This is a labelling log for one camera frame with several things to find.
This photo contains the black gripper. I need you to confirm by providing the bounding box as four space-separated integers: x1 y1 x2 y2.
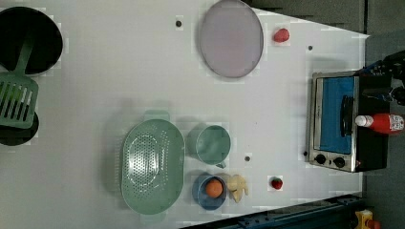
361 51 405 106

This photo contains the red felt ketchup bottle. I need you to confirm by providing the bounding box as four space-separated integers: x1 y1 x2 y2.
355 114 404 135

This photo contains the silver black toaster oven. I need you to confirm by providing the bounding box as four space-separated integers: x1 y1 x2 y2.
308 72 391 173

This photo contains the pale red strawberry toy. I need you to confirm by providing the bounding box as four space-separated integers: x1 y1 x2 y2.
273 29 289 43

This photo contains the yellow red object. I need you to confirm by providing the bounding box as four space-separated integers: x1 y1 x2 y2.
355 210 381 229

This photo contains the grey round plate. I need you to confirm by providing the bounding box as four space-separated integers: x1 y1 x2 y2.
199 0 264 78

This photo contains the dark red strawberry toy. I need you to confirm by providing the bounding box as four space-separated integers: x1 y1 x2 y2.
271 177 283 190

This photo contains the yellow peeled banana toy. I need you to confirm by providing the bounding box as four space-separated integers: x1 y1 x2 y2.
226 175 248 203

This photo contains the green mug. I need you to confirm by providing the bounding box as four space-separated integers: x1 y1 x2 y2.
186 123 231 169

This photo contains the orange fruit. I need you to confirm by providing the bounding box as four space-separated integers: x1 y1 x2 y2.
205 178 224 198

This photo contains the blue bowl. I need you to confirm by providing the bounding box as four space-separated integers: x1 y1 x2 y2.
192 174 227 211

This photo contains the green perforated colander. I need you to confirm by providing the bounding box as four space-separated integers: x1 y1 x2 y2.
120 110 185 223

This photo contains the green slotted spatula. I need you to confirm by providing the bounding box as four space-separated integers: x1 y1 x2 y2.
0 38 39 129

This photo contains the large black cup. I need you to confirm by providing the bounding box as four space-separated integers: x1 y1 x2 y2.
0 7 63 74

